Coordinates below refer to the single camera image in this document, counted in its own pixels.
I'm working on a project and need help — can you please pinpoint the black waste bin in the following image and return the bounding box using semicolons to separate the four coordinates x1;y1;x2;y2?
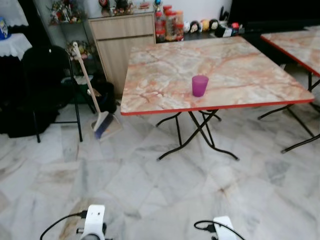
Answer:
92;80;119;115

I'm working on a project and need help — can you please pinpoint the light wooden cabinet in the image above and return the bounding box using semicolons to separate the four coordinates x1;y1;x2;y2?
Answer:
88;13;157;99

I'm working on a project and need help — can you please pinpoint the metal glass shelf rack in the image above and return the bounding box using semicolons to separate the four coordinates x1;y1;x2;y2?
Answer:
47;0;97;103

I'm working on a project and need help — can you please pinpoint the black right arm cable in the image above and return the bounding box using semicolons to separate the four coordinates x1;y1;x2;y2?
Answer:
194;220;246;240

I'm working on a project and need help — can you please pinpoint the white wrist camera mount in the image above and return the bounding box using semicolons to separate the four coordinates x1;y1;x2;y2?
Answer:
80;204;107;240
212;216;238;240

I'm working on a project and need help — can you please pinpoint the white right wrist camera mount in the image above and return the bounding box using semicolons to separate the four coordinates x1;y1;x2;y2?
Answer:
212;216;238;240

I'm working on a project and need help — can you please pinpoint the black bag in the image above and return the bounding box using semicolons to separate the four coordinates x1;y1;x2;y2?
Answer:
0;60;61;139

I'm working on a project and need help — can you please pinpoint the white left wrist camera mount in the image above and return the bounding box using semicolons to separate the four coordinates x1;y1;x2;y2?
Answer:
80;204;107;240

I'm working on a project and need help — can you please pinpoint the white lace cloth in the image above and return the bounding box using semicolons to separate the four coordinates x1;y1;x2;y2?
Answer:
0;33;33;60
0;0;29;27

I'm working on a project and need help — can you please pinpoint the wooden-handled broom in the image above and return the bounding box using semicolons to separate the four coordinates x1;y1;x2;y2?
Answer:
72;42;121;141

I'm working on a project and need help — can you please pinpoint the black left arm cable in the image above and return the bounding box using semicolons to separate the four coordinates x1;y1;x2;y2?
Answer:
40;211;89;240

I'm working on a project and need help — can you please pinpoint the large artificial flower bunch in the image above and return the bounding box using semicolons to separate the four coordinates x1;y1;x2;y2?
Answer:
48;0;83;25

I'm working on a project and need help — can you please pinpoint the big red-lidded clear jar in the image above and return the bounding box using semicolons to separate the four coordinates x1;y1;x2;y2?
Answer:
164;6;177;42

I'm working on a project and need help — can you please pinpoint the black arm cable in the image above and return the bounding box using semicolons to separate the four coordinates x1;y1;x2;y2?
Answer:
194;220;246;240
40;211;89;240

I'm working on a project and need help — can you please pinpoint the small artificial flower bunch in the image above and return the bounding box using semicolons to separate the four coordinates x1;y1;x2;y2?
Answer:
66;41;96;61

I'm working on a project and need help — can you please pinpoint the black television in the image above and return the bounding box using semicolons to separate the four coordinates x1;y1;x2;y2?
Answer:
227;0;320;27

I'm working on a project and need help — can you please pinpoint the black folding chair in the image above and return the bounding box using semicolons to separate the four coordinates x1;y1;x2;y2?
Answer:
21;46;84;144

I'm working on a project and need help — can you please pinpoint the purple plastic cup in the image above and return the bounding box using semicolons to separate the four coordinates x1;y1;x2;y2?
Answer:
192;75;209;98

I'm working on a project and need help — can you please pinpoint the small red-lidded plastic jar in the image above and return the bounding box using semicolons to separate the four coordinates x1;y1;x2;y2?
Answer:
155;11;167;43

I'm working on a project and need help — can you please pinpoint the black round toy figure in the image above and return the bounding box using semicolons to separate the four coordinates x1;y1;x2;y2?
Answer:
209;18;220;32

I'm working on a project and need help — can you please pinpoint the marble-pattern folding table red edge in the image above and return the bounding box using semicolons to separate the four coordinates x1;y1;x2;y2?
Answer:
259;29;320;154
120;36;315;162

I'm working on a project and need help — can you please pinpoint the black television console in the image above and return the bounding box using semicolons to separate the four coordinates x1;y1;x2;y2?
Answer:
184;22;320;53

